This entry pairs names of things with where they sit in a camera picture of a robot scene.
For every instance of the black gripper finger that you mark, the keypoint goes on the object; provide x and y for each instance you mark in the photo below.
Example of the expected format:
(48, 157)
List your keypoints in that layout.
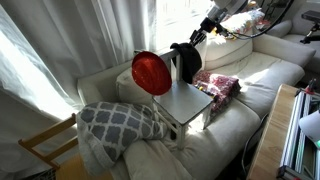
(193, 36)
(201, 37)

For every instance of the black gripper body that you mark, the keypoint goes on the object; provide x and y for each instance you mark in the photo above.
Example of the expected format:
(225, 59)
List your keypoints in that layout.
(210, 25)

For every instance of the black fedora hat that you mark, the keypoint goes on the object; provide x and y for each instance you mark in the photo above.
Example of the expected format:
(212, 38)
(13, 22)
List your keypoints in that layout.
(190, 61)

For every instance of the red sequin hat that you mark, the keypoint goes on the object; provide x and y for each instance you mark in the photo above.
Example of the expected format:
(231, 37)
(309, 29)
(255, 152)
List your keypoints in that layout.
(151, 73)

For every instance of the small white wooden chair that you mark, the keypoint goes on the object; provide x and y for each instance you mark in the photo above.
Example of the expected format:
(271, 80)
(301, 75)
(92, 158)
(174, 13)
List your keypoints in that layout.
(183, 100)

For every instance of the yellow floral blanket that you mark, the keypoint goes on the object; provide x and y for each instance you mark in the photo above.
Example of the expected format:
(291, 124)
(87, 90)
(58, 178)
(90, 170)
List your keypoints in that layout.
(243, 21)

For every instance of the red white patterned cloth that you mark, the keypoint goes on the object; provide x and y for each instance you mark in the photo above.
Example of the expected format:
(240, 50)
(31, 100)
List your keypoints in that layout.
(223, 85)

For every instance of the black metal rack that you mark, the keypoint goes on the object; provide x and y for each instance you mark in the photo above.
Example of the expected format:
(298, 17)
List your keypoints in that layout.
(278, 6)

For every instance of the white sofa cushion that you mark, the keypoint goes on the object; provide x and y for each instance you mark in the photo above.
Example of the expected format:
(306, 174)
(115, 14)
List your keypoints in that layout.
(125, 86)

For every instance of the white fabric sofa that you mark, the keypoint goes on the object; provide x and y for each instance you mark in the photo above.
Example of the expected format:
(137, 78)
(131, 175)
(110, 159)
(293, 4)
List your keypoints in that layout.
(216, 143)

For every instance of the white curtain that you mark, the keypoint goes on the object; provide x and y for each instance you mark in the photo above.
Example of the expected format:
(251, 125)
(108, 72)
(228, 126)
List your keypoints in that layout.
(83, 33)

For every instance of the red clamp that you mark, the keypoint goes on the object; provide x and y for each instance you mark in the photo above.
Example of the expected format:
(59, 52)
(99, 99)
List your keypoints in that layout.
(312, 87)

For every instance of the grey white patterned pillow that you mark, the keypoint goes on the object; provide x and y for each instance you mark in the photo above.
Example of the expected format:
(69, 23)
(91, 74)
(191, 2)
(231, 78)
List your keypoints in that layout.
(110, 126)

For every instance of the wooden table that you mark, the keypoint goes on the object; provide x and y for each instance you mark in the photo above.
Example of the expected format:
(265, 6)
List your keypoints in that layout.
(270, 143)

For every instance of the black camera on stand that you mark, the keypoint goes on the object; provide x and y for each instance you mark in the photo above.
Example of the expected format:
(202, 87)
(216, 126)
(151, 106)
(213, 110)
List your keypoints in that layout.
(311, 16)

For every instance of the aluminium rail frame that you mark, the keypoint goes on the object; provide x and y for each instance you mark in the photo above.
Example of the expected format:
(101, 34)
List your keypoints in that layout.
(293, 133)

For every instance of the light wooden chair frame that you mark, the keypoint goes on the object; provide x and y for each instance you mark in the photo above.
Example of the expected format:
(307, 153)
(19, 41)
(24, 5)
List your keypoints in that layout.
(50, 133)

